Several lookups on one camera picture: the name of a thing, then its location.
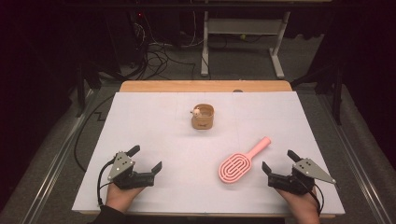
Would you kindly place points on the pink vented hairbrush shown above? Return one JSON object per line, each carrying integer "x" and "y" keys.
{"x": 234, "y": 168}

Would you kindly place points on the metal floor rail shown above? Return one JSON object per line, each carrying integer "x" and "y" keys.
{"x": 358, "y": 168}
{"x": 53, "y": 168}

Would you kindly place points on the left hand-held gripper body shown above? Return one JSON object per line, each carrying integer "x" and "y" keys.
{"x": 122, "y": 168}

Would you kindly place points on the person's right hand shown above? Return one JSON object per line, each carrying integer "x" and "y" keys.
{"x": 303, "y": 207}

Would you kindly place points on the wooden table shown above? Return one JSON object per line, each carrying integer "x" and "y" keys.
{"x": 186, "y": 86}

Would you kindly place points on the person's left hand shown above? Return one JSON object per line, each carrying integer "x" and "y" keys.
{"x": 121, "y": 197}

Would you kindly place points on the white metal stand frame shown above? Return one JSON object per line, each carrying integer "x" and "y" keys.
{"x": 246, "y": 26}

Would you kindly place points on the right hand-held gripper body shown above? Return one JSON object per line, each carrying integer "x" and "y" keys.
{"x": 306, "y": 169}

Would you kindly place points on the small yellow-green object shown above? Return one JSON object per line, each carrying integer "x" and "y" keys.
{"x": 243, "y": 36}

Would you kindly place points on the black stand leg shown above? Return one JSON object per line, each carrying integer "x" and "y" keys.
{"x": 81, "y": 87}
{"x": 336, "y": 93}

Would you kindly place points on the small cream figurine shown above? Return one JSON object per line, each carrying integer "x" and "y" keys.
{"x": 196, "y": 112}

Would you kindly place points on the white table cover sheet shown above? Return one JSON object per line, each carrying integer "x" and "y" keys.
{"x": 186, "y": 155}

